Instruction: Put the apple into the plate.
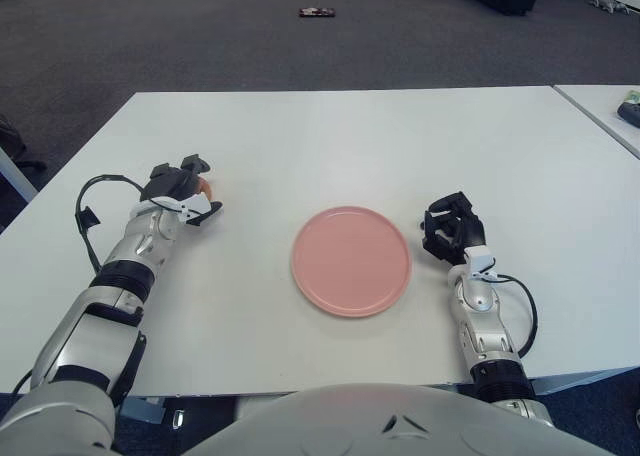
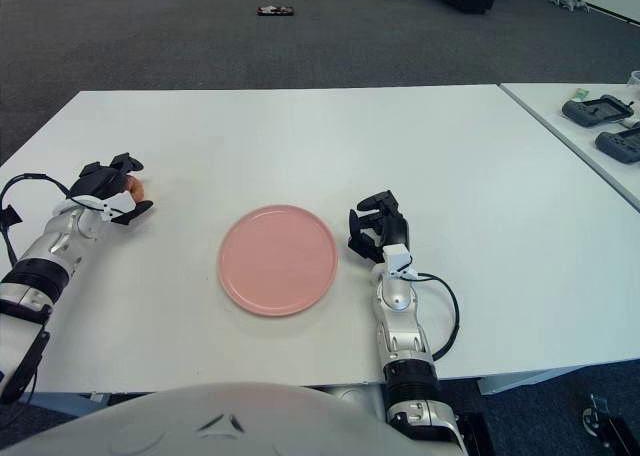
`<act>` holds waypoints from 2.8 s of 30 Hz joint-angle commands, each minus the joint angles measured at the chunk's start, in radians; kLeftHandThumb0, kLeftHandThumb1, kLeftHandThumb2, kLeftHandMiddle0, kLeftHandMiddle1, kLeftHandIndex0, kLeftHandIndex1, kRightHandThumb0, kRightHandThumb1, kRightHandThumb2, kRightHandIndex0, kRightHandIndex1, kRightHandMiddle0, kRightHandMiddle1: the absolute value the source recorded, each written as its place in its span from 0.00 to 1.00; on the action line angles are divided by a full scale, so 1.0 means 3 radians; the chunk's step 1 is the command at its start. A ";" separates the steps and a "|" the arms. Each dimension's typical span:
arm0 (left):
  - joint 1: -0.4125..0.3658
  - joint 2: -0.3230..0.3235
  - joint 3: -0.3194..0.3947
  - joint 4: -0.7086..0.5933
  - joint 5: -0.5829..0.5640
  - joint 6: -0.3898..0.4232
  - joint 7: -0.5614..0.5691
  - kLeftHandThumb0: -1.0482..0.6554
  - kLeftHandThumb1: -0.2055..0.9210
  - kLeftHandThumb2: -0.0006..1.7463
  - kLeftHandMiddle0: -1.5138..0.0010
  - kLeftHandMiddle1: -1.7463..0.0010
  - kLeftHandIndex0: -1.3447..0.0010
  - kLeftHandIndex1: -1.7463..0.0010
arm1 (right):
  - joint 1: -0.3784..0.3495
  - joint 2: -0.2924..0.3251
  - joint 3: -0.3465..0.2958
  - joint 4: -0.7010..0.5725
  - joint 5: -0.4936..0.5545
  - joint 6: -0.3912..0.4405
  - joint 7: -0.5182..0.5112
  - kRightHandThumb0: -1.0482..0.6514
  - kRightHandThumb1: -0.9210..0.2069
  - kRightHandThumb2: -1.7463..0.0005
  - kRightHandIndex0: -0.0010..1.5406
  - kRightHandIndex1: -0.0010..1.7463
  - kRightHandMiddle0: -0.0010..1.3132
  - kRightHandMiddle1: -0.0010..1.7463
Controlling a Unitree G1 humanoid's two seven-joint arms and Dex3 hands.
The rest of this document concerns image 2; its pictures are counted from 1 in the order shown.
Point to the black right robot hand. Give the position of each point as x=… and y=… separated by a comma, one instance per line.
x=395, y=228

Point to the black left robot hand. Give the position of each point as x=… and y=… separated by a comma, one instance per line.
x=102, y=181

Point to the red-yellow apple with sticker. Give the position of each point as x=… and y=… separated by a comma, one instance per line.
x=137, y=188

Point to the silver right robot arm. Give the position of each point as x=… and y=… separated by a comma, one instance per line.
x=402, y=328

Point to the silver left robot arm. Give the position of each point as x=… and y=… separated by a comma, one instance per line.
x=45, y=246

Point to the pink round plate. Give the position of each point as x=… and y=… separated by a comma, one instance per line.
x=277, y=261

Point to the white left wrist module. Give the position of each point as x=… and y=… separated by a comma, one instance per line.
x=107, y=208

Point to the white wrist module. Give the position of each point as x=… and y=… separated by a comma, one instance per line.
x=397, y=257
x=107, y=208

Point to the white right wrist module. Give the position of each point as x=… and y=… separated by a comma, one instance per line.
x=397, y=257

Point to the green packet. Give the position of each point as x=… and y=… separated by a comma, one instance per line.
x=581, y=94

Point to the dark flat object on floor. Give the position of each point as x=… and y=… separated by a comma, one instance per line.
x=275, y=11

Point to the grey robot torso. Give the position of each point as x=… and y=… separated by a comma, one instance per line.
x=225, y=426

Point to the clear plastic cup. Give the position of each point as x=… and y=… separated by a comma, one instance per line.
x=635, y=77

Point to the white table frame beam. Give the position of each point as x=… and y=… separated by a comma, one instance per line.
x=525, y=380

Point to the black caster wheel frame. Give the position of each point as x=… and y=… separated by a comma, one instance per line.
x=610, y=423

